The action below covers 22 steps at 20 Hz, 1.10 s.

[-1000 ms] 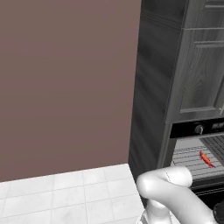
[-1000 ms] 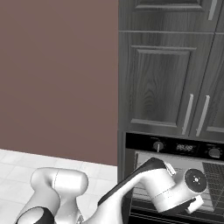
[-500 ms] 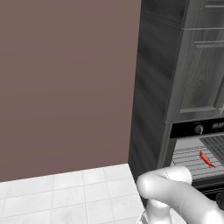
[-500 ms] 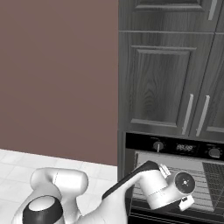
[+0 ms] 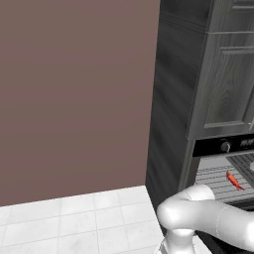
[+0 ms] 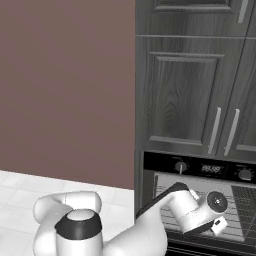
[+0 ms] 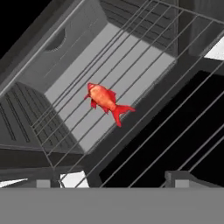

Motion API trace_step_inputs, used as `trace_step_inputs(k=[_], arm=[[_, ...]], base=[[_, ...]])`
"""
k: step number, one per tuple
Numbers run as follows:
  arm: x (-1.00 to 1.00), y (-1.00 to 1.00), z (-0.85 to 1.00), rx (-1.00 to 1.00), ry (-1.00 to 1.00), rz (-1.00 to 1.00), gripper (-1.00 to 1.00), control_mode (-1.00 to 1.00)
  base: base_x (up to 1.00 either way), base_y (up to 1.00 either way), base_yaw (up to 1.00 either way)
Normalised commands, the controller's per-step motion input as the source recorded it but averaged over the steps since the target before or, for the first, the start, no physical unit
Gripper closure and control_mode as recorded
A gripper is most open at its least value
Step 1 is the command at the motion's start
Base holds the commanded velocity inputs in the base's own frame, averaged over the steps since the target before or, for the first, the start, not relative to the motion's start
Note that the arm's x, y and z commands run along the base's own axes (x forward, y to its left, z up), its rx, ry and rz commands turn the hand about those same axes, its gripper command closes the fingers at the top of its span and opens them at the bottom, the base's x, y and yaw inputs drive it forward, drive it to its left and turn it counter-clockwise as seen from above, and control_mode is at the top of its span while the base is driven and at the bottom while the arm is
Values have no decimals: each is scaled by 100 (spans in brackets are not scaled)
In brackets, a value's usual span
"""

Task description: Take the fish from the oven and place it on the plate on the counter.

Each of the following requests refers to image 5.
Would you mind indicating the orange fish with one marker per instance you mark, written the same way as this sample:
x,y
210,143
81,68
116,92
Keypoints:
x,y
233,180

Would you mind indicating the black built-in oven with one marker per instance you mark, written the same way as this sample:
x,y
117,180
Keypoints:
x,y
228,172

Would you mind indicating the grey wooden cupboard door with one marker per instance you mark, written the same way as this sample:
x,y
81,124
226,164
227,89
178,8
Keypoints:
x,y
228,82

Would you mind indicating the grey tall cabinet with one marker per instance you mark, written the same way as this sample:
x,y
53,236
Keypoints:
x,y
178,99

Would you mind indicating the grey oven knob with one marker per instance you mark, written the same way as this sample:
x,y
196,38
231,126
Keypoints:
x,y
226,146

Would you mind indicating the small grey cupboard door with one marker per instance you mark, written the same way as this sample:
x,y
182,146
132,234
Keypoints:
x,y
231,15

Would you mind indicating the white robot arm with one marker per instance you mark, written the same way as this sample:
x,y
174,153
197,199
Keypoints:
x,y
198,218

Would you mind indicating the metal oven rack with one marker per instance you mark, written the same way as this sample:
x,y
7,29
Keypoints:
x,y
215,180

